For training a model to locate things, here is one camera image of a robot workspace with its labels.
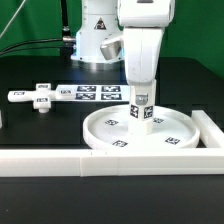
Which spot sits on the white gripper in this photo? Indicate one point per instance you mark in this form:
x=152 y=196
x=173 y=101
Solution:
x=143 y=22

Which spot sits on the white round table top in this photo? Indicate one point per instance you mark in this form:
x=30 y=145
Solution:
x=113 y=128

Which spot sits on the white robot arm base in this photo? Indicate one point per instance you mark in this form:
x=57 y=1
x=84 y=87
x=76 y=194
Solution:
x=99 y=21

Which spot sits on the white marker sheet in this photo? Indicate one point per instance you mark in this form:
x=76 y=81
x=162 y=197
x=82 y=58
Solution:
x=90 y=93

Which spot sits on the white cross-shaped table base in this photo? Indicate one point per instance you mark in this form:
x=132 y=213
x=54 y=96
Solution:
x=43 y=96

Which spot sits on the white right fence rail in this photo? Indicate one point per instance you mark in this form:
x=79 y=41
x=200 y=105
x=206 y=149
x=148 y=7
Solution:
x=210 y=134

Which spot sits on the white fence rail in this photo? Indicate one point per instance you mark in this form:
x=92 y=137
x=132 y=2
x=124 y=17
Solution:
x=83 y=163
x=210 y=134

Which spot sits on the white front fence rail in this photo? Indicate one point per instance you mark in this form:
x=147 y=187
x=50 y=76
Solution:
x=83 y=163

